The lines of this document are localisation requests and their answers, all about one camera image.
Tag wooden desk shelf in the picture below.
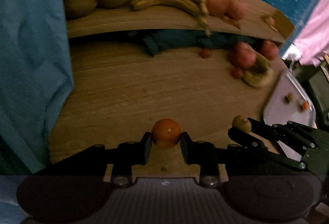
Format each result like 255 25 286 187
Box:
66 0 294 43

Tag small red tomato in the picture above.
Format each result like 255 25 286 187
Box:
230 67 245 79
199 48 213 59

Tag red apple shelf right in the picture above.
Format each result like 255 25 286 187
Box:
226 0 248 20

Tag orange peel scraps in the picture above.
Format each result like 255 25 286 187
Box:
261 15 278 32

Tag metal tray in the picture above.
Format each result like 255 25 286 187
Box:
262 69 318 163

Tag blue garment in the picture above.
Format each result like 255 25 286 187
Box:
0 0 106 224

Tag brown kiwi shelf edge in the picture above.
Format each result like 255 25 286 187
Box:
65 0 98 19

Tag orange tangerine with leaf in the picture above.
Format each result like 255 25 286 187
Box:
299 100 310 112

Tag pink curtain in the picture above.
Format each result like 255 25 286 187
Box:
293 0 329 67

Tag red apple shelf left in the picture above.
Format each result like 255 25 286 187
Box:
206 0 230 17

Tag red apple shelf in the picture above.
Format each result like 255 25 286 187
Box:
226 0 248 20
206 0 230 17

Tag red apple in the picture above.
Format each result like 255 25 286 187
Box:
229 42 256 70
260 40 279 61

